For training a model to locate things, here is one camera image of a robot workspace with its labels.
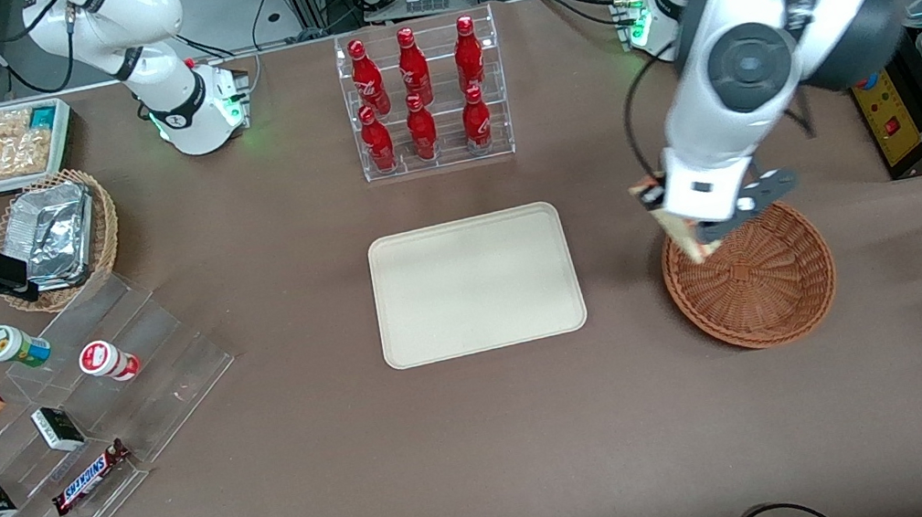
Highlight cream plastic tray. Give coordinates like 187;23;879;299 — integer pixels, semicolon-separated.
363;197;592;373

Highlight silver foil packets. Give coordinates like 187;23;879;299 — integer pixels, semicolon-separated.
9;179;107;296

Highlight red white lidded jar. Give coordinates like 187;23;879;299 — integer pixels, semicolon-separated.
75;334;143;389

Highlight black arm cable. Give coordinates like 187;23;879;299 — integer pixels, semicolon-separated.
612;45;693;179

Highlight green white lidded jar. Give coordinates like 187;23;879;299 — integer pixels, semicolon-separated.
0;318;55;374

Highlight brown wicker basket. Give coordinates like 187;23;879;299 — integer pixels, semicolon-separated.
653;192;847;363

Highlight clear acrylic stepped shelf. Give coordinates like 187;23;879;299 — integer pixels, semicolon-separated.
0;256;260;517

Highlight Snickers chocolate bar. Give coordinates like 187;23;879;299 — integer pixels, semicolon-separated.
43;436;140;517

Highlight light wicker basket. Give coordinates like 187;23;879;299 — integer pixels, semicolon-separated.
0;163;132;320

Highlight clear acrylic bottle rack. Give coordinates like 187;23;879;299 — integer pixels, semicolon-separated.
331;4;518;185

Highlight red cola bottle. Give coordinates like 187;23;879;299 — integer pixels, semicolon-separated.
449;13;490;93
402;91;442;164
392;24;435;107
356;102;398;174
346;36;392;119
457;83;497;154

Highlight triangle sandwich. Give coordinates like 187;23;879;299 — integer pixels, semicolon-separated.
627;166;726;273

